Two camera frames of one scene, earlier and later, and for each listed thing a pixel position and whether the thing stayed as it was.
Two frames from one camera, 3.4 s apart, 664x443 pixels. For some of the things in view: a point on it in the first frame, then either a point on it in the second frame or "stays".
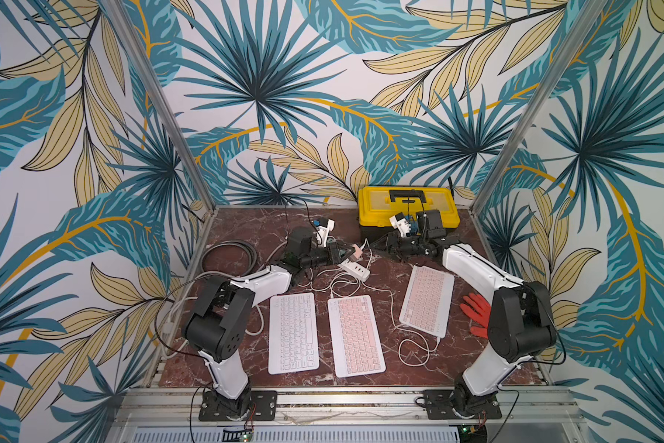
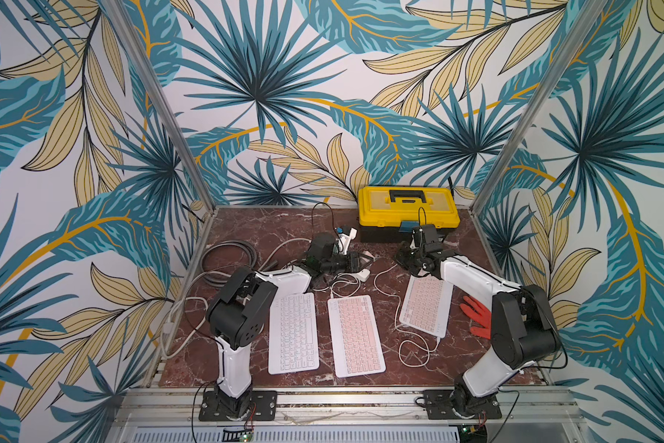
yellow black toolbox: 376,205 stays
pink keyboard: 426,303 stays
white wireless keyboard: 292,338 stays
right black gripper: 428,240 to 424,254
